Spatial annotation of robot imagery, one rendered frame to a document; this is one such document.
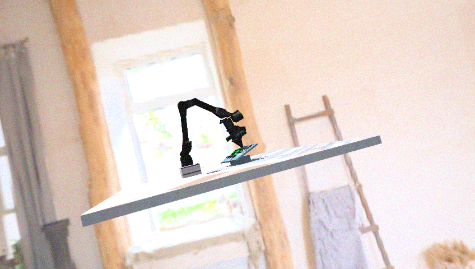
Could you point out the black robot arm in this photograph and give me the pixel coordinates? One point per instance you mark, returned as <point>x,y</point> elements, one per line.
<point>236,116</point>

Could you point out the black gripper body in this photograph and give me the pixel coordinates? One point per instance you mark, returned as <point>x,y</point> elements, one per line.
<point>234,133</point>

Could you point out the light blue switch panel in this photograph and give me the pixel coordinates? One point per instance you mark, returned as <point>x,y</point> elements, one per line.
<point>238,156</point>

